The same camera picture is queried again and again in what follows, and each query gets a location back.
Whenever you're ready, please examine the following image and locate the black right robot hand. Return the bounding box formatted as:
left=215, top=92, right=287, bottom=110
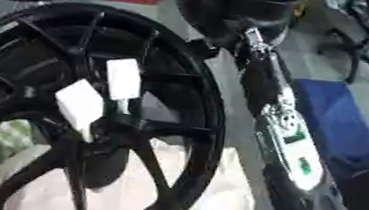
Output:
left=177, top=19, right=306, bottom=123

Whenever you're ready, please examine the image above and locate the black spoked wheel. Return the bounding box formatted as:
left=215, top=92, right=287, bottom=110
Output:
left=0, top=0, right=243, bottom=210

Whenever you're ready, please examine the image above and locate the blue fabric object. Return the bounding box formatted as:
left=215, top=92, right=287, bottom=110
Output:
left=281, top=75, right=369, bottom=175

